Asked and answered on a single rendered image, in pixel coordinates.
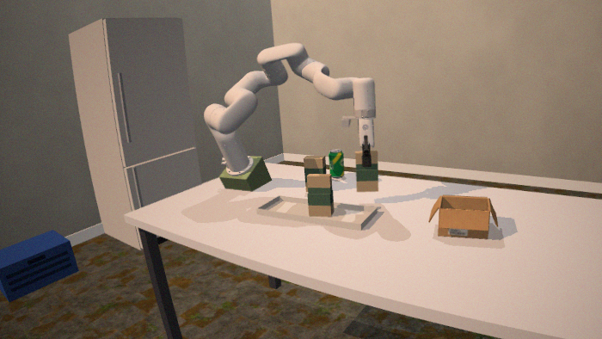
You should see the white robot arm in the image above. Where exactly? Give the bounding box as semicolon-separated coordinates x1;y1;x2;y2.
204;43;376;176

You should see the green soda can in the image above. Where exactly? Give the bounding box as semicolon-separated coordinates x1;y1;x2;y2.
329;149;344;178

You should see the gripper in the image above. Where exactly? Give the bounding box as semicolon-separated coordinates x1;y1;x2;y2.
357;116;376;167

